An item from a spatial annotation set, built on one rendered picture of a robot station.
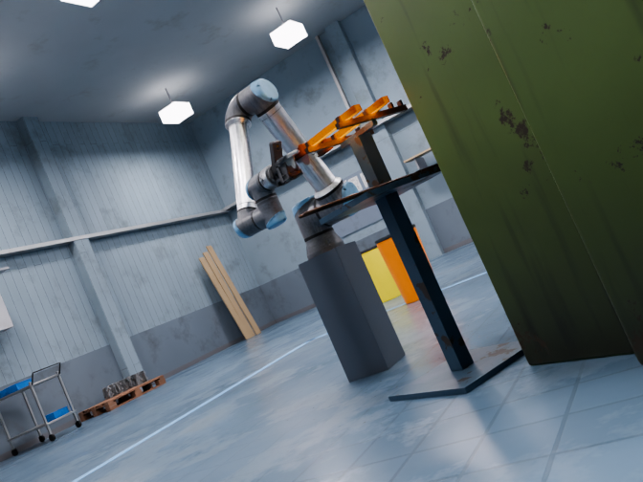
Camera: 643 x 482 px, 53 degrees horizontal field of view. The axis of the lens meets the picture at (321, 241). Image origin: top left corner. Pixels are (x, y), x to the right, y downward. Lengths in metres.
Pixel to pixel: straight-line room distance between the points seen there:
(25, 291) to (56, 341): 0.88
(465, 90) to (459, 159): 0.21
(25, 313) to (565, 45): 9.47
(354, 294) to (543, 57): 1.64
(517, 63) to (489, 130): 0.28
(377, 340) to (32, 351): 7.81
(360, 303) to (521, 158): 1.35
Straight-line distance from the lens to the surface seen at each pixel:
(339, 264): 2.94
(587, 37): 1.53
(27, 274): 10.65
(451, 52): 1.91
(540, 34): 1.60
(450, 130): 1.96
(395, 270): 5.52
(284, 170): 2.42
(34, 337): 10.36
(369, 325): 2.95
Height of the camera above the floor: 0.50
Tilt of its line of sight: 3 degrees up
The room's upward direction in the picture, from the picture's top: 24 degrees counter-clockwise
